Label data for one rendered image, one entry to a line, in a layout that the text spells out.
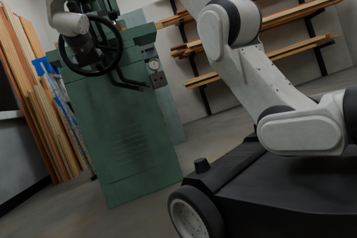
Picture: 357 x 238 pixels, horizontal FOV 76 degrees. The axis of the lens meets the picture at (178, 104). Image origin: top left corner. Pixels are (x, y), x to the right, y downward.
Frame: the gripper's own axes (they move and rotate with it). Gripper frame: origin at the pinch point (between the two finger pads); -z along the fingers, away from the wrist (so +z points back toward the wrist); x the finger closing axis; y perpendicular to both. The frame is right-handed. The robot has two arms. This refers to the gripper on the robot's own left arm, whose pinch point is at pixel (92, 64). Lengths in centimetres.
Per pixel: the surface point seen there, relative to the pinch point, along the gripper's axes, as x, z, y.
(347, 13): 367, -174, 90
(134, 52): 20.8, -18.9, 16.0
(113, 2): 24, -25, 71
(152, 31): 34.9, -14.7, 22.2
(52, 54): -19.1, -13.5, 28.8
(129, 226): -12, -33, -62
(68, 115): -45, -97, 48
